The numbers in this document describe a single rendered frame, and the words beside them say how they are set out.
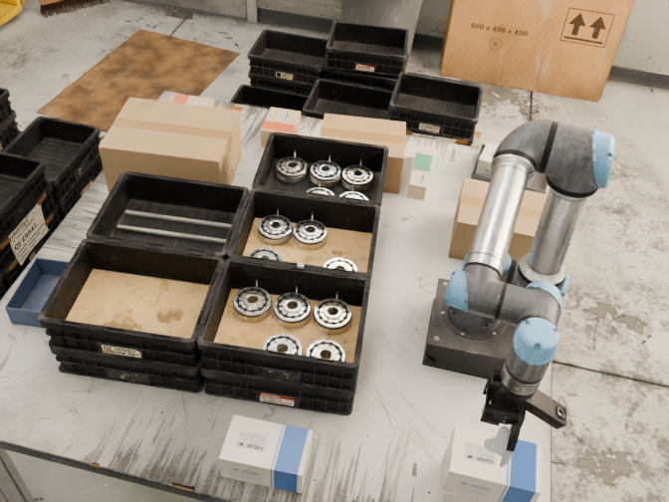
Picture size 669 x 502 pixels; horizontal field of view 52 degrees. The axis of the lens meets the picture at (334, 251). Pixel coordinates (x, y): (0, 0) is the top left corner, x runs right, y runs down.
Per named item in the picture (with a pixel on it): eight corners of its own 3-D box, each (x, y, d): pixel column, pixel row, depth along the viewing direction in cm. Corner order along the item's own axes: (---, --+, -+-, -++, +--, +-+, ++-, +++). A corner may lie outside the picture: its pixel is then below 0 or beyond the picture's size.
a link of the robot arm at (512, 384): (545, 356, 131) (544, 390, 126) (539, 370, 135) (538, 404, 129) (506, 348, 132) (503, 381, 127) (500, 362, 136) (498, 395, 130)
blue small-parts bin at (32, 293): (42, 273, 208) (36, 256, 203) (89, 279, 207) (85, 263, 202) (11, 323, 194) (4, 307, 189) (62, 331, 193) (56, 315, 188)
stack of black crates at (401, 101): (465, 162, 351) (483, 86, 320) (459, 198, 330) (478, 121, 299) (388, 147, 356) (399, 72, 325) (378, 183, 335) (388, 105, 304)
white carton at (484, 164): (534, 176, 255) (540, 157, 248) (527, 194, 247) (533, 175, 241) (482, 160, 260) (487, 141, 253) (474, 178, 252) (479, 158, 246)
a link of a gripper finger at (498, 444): (478, 460, 142) (488, 418, 140) (507, 467, 141) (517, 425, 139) (479, 467, 139) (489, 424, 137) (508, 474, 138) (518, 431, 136)
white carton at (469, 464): (532, 463, 162) (542, 444, 156) (530, 511, 154) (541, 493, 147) (448, 443, 164) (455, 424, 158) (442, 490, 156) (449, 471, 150)
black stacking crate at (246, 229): (376, 234, 212) (380, 206, 204) (366, 305, 191) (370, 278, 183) (252, 217, 215) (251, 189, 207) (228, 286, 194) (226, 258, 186)
